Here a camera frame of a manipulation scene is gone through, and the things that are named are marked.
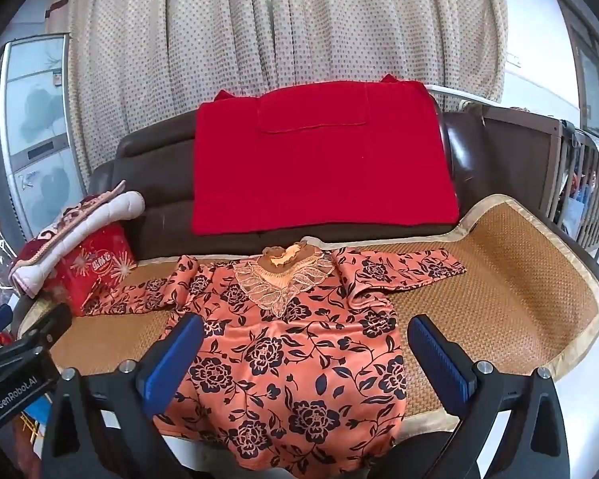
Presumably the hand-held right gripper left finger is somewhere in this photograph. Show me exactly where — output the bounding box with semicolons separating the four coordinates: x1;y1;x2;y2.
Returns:
40;313;205;479

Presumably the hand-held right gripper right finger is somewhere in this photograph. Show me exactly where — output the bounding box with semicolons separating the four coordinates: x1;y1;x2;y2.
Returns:
407;313;573;479

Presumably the orange floral garment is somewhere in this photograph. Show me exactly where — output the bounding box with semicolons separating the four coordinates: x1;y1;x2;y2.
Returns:
82;244;467;477

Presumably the red gift box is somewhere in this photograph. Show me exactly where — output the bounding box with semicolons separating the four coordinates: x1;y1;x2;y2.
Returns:
55;224;137;316

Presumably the folded maroon patterned blanket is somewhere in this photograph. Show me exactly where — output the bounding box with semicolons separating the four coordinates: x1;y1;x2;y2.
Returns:
7;180;145;295

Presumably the woven rattan sofa mat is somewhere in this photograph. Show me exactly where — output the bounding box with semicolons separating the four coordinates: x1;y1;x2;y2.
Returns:
22;194;599;435

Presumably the floor-standing air conditioner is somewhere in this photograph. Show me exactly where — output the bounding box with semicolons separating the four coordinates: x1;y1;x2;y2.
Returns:
0;35;88;220

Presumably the brown leather sofa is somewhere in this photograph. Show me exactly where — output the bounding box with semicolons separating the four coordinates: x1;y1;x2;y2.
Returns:
17;107;599;479

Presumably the red knitted blanket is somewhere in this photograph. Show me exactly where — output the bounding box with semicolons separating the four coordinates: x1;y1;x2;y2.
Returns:
190;74;462;236

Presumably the beige dotted curtain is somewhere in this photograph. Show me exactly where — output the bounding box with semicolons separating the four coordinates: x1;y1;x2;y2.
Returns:
45;0;510;183

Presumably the wooden framed window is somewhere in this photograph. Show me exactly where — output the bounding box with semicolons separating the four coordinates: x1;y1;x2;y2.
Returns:
548;0;599;153

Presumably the white metal rail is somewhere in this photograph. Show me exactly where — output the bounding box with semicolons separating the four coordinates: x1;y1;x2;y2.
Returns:
426;84;501;109

